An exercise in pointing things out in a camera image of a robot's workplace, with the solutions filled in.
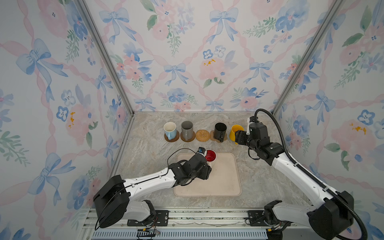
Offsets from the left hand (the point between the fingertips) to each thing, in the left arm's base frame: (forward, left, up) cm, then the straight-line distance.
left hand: (207, 167), depth 80 cm
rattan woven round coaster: (+29, +1, -11) cm, 31 cm away
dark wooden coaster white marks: (+24, +21, -10) cm, 34 cm away
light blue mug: (+28, +23, -2) cm, 37 cm away
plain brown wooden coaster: (+24, +10, -10) cm, 28 cm away
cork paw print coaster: (+26, -6, -10) cm, 28 cm away
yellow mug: (+27, -19, -1) cm, 34 cm away
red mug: (+10, -3, -6) cm, 12 cm away
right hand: (+16, -18, +11) cm, 26 cm away
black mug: (+27, -10, -3) cm, 29 cm away
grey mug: (+25, +12, +1) cm, 27 cm away
